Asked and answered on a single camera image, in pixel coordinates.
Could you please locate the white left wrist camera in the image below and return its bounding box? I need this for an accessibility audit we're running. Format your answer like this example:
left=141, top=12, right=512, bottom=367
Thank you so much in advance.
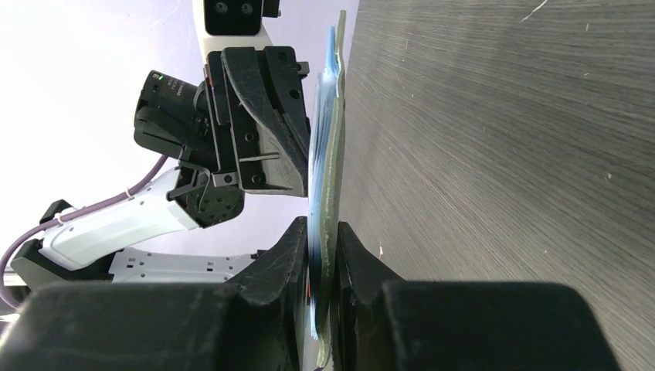
left=192, top=0, right=280, bottom=61

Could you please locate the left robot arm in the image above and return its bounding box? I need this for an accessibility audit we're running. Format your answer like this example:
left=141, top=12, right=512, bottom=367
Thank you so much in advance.
left=8, top=46, right=310, bottom=289

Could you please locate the mint green card holder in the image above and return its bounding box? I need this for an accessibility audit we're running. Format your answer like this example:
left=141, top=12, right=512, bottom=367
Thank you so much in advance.
left=307, top=10, right=347, bottom=369

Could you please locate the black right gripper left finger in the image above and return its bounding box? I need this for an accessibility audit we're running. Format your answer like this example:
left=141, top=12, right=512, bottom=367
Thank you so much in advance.
left=1, top=217, right=307, bottom=370

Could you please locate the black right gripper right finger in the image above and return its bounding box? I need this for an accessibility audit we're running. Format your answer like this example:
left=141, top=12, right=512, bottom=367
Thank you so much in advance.
left=332, top=223, right=619, bottom=371

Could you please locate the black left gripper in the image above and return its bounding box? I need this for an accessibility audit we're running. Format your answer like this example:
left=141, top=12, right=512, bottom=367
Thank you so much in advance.
left=168, top=47, right=310, bottom=228

